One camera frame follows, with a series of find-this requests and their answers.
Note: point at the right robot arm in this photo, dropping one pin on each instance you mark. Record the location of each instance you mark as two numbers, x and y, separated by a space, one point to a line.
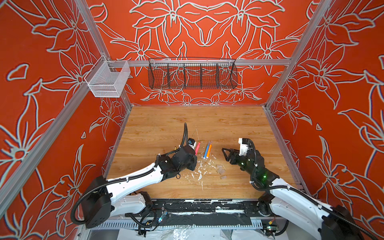
318 219

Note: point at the blue pen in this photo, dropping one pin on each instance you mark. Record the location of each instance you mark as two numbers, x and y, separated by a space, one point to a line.
205 151

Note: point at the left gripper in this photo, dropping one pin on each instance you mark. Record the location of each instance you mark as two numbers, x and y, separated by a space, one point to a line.
194 159

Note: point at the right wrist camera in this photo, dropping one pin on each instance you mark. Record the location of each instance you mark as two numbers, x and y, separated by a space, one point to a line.
244 147

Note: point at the orange pen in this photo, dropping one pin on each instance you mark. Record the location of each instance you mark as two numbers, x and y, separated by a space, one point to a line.
209 150

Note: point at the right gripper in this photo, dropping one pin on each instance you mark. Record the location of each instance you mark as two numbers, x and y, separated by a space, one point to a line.
235 156

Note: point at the white wire basket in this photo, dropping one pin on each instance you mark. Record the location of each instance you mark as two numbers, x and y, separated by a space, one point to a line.
107 81

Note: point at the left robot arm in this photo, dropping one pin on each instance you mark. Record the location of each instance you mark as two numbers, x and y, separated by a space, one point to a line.
105 198

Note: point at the white cable duct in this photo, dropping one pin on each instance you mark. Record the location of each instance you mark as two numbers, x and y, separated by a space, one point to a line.
254 224

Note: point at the black wire basket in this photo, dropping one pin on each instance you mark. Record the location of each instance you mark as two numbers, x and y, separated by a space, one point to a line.
192 74

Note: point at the pink pen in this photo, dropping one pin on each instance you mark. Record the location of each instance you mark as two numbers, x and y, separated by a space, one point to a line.
197 148

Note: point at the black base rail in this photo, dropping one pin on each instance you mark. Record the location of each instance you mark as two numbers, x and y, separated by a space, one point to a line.
207 211

